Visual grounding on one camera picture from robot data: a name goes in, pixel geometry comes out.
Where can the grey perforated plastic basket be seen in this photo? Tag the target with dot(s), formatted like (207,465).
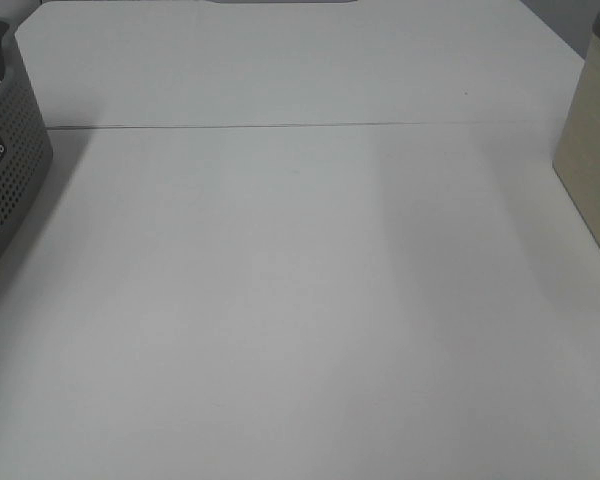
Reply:
(25,147)

